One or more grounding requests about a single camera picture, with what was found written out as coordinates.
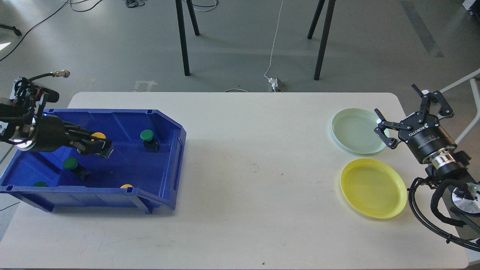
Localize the black stand leg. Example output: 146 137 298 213
307 0 336 81
175 0 200 77

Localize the yellow plastic plate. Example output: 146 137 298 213
340 158 407 219

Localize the white floor cable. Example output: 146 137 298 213
223 0 284 93

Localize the black stand leg left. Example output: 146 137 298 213
175 0 200 77

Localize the blue plastic storage bin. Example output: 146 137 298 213
1 109 186 214

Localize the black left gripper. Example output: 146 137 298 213
16 115 114 158

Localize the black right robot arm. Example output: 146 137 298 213
374 84 480 252

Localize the black stand leg right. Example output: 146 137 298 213
307 0 336 81

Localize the yellow push button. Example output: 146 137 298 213
90 132 106 156

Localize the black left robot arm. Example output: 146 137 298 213
0 70 114 158

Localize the white power adapter on floor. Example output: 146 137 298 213
268 78 286 93

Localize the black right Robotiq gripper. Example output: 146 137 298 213
373 84 458 164

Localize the green push button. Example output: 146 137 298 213
139 129 160 153
62 157 91 181

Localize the green push button bin corner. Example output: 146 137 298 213
32 181 48 187

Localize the pale green plastic plate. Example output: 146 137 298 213
331 108 386 155

